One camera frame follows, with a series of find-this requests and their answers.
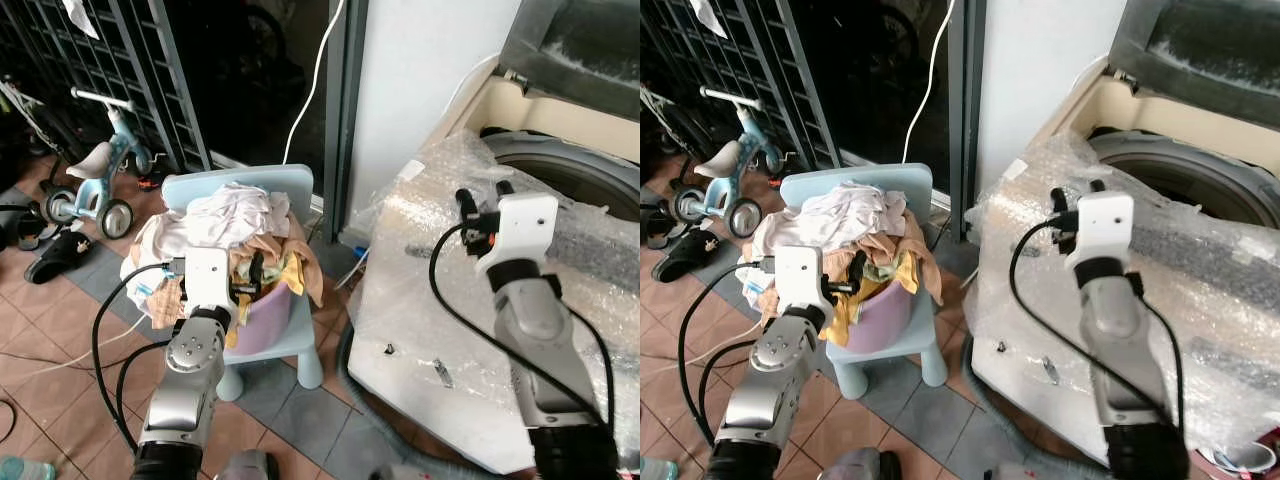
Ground purple plastic laundry basket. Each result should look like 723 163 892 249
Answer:
845 278 921 354
232 280 301 357

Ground grey washer drum ring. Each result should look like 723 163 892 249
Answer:
1088 128 1280 229
480 128 641 223

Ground clear bubble wrap sheet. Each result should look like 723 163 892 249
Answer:
352 130 641 401
968 130 1280 421

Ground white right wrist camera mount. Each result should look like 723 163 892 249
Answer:
474 193 560 274
1064 191 1135 271

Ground thin white floor cable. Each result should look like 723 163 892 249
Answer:
0 318 176 386
665 325 761 369

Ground white hanging cable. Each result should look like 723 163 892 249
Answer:
282 0 347 166
902 0 959 166

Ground robot left leg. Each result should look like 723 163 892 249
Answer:
820 448 901 480
212 450 283 480

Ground white garment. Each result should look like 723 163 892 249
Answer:
180 182 293 251
795 180 906 246

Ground dark metal grille gate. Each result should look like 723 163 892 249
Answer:
640 0 843 171
0 0 213 173

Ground grey washing machine lid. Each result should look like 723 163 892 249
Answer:
497 0 641 96
1108 0 1280 99

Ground beige top-load washing machine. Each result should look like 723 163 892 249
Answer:
345 0 641 476
965 0 1280 471

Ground yellow garment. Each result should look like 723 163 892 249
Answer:
830 255 921 346
225 250 306 351

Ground white rag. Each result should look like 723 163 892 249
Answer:
60 0 101 41
690 0 729 39

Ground dark grey door frame post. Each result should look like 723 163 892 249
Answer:
320 0 371 246
945 0 989 241

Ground long black left arm cable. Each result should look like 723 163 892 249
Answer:
92 262 186 451
677 258 776 446

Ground grey washer hose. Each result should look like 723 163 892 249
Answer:
958 340 1091 480

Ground beige garment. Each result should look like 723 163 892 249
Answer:
130 210 326 306
750 210 941 306

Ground short black left arm cable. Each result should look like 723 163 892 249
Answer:
698 338 761 441
115 340 173 446

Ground light blue plastic chair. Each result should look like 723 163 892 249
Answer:
778 163 949 401
160 164 327 403

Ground dark sandals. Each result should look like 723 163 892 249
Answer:
0 203 46 251
640 195 681 251

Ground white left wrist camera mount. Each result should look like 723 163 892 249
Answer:
183 247 241 313
775 244 834 313

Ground black slipper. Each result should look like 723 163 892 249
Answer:
650 228 723 284
24 230 101 286

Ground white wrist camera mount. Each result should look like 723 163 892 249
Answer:
474 193 560 274
775 244 834 313
183 247 241 313
1064 191 1135 271

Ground light blue child tricycle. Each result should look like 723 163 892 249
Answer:
42 87 156 241
672 85 791 239

